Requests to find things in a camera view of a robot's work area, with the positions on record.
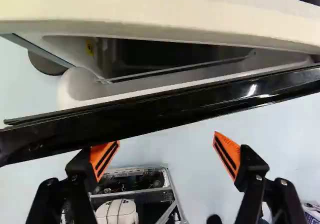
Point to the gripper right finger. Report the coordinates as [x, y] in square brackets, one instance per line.
[252, 166]

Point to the glossy black fridge door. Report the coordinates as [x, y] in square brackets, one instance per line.
[150, 119]

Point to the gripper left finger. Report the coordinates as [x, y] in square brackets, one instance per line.
[77, 166]

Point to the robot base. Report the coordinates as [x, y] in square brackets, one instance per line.
[150, 196]

